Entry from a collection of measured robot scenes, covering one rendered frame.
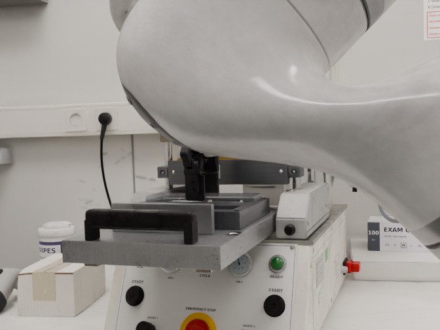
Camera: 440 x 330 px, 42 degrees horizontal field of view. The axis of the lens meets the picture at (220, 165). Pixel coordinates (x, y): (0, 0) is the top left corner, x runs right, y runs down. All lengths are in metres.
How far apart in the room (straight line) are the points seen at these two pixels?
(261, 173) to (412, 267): 0.52
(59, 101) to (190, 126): 1.57
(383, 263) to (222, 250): 0.75
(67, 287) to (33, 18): 1.02
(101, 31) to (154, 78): 1.52
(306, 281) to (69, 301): 0.50
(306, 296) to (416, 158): 0.60
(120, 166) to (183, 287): 0.90
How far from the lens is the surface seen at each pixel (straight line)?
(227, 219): 0.79
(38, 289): 1.21
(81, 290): 1.21
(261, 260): 0.92
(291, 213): 0.93
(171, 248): 0.70
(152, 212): 0.71
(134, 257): 0.73
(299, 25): 0.33
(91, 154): 1.83
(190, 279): 0.96
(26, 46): 1.95
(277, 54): 0.32
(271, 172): 1.01
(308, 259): 0.91
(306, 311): 0.90
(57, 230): 1.41
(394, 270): 1.40
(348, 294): 1.28
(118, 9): 0.90
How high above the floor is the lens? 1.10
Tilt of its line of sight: 3 degrees down
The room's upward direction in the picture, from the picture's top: 2 degrees counter-clockwise
